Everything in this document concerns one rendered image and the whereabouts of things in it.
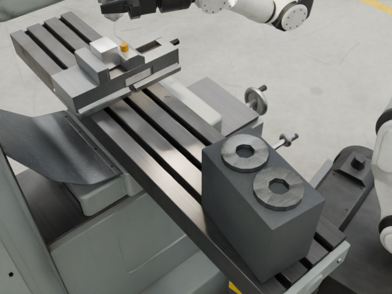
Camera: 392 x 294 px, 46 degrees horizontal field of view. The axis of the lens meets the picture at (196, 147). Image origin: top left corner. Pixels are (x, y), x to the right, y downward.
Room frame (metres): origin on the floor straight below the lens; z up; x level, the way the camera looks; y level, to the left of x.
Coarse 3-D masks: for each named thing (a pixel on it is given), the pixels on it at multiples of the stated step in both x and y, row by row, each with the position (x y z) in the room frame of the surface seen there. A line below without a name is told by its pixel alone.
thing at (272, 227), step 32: (224, 160) 0.56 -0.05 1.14; (256, 160) 0.56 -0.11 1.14; (224, 192) 0.53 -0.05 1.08; (256, 192) 0.49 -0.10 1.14; (288, 192) 0.48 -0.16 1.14; (224, 224) 0.53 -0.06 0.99; (256, 224) 0.45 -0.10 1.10; (288, 224) 0.44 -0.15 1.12; (256, 256) 0.44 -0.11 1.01; (288, 256) 0.45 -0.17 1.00
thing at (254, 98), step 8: (248, 88) 1.33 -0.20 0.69; (256, 88) 1.31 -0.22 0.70; (264, 88) 1.32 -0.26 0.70; (248, 96) 1.33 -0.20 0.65; (256, 96) 1.30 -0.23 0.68; (264, 96) 1.28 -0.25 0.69; (248, 104) 1.28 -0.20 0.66; (256, 104) 1.29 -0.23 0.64; (264, 104) 1.26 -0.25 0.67; (256, 112) 1.29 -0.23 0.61; (264, 112) 1.26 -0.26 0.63
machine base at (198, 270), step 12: (180, 264) 0.88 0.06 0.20; (192, 264) 0.88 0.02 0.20; (204, 264) 0.88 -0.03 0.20; (168, 276) 0.83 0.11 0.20; (180, 276) 0.83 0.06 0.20; (192, 276) 0.83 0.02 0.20; (204, 276) 0.83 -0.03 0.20; (216, 276) 0.84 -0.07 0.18; (156, 288) 0.78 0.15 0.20; (168, 288) 0.78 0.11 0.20; (180, 288) 0.78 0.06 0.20; (192, 288) 0.78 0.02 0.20; (204, 288) 0.79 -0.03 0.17; (216, 288) 0.81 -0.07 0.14; (228, 288) 0.84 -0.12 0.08
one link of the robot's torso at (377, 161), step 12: (384, 132) 0.75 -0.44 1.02; (384, 144) 0.74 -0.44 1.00; (372, 156) 0.76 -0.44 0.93; (384, 156) 0.73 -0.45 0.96; (372, 168) 0.76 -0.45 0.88; (384, 168) 0.73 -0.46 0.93; (384, 180) 0.75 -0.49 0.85; (384, 192) 0.75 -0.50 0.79; (384, 204) 0.74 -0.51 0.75; (384, 216) 0.74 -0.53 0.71
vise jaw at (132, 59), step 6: (114, 36) 1.12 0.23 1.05; (114, 42) 1.09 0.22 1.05; (120, 42) 1.09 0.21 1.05; (126, 42) 1.11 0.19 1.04; (132, 48) 1.07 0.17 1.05; (120, 54) 1.03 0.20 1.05; (126, 54) 1.03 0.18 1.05; (132, 54) 1.03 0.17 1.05; (138, 54) 1.03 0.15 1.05; (120, 60) 1.03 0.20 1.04; (126, 60) 1.01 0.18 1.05; (132, 60) 1.02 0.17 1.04; (138, 60) 1.03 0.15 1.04; (144, 60) 1.04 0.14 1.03; (126, 66) 1.01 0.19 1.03; (132, 66) 1.02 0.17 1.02
